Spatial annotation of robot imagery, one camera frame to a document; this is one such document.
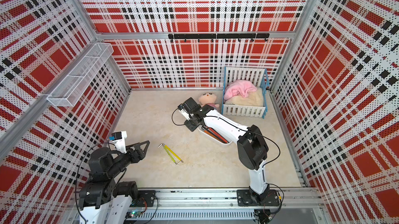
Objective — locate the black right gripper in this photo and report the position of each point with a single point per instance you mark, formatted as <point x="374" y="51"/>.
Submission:
<point x="190" y="125"/>

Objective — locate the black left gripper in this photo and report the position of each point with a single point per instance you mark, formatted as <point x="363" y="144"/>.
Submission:
<point x="140" y="155"/>

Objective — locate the orange hex key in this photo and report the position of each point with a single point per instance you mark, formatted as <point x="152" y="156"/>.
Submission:
<point x="213" y="136"/>

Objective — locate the yellow hex key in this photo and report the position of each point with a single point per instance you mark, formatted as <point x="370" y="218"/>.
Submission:
<point x="177" y="158"/>

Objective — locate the green hex key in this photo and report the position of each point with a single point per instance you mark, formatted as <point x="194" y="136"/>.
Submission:
<point x="169" y="153"/>

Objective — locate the red hex key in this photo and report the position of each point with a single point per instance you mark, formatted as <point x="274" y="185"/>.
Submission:
<point x="217" y="135"/>

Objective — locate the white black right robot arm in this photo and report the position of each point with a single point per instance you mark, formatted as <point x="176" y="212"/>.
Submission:
<point x="251" y="144"/>

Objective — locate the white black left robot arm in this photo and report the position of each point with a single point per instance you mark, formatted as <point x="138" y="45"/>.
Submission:
<point x="102" y="199"/>

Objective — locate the white plastic storage box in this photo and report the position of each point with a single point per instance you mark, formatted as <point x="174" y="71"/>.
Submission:
<point x="201" y="131"/>

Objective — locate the plush doll pink head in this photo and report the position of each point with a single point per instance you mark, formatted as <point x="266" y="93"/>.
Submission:
<point x="209" y="99"/>

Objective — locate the pink fleece blanket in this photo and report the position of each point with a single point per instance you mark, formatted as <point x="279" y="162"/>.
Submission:
<point x="239" y="87"/>

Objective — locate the blue white toy crib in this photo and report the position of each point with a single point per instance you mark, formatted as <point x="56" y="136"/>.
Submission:
<point x="259" y="78"/>

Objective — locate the cream fluffy blanket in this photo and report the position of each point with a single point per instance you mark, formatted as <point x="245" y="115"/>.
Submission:
<point x="254" y="99"/>

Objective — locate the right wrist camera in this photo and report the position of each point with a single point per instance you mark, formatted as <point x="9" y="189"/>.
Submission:
<point x="184" y="109"/>

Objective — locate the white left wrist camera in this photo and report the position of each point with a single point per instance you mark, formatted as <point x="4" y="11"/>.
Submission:
<point x="118" y="140"/>

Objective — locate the black wall hook rail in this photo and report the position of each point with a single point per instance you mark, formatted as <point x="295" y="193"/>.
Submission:
<point x="216" y="36"/>

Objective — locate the white wire mesh shelf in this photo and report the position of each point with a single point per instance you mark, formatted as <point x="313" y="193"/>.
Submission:
<point x="72" y="87"/>

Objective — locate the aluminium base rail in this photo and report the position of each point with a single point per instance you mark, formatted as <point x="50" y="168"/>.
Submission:
<point x="282" y="205"/>

